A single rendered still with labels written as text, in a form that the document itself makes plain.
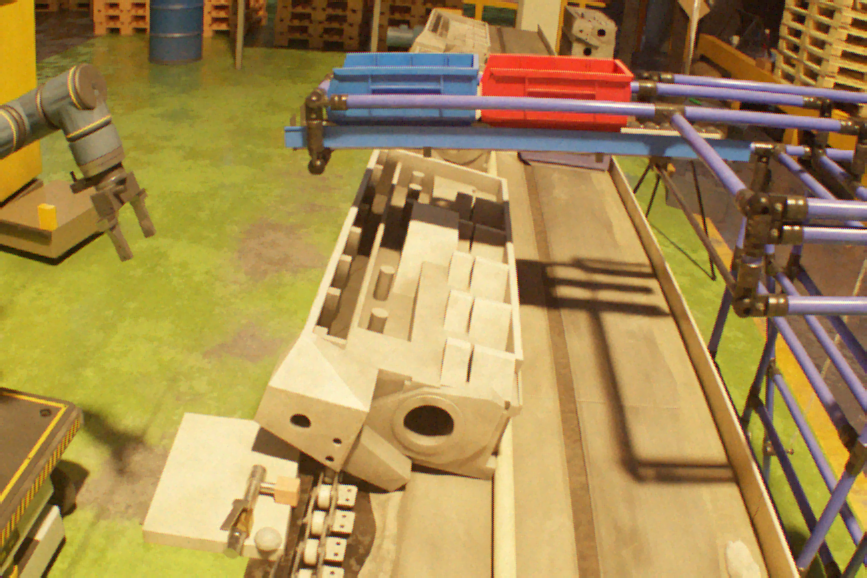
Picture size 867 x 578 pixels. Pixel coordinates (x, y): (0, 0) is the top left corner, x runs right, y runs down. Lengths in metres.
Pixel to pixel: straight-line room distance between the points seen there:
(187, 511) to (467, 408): 0.47
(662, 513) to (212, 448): 0.77
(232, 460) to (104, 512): 1.13
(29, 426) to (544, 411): 1.34
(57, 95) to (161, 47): 6.39
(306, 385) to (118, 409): 1.64
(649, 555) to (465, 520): 0.31
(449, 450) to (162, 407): 1.60
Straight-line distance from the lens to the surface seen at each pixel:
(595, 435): 1.52
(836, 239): 1.12
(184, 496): 1.23
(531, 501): 1.34
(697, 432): 1.60
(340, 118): 1.58
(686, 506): 1.42
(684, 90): 1.77
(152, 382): 2.88
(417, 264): 1.63
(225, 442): 1.33
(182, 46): 7.95
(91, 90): 1.61
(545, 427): 1.51
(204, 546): 1.17
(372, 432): 1.29
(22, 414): 2.21
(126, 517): 2.35
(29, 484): 1.98
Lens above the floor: 1.64
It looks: 27 degrees down
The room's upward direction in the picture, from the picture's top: 6 degrees clockwise
